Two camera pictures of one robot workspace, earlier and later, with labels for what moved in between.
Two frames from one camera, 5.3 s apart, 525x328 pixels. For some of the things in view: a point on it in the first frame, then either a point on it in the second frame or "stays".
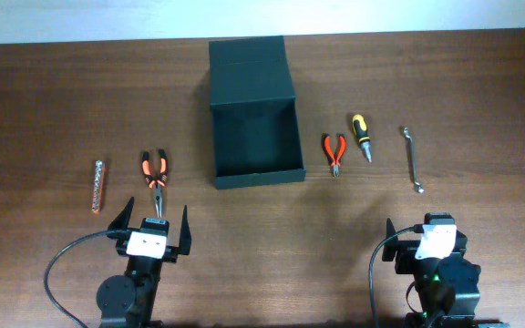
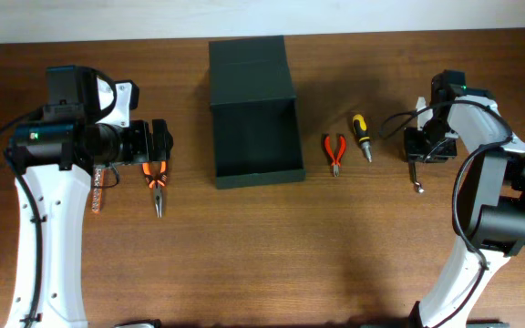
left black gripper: [185, 238] to [148, 151]
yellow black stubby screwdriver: [360, 128] stays
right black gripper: [389, 250] to [413, 151]
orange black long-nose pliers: [159, 182] stays
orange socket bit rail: [97, 189] stays
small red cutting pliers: [327, 148] stays
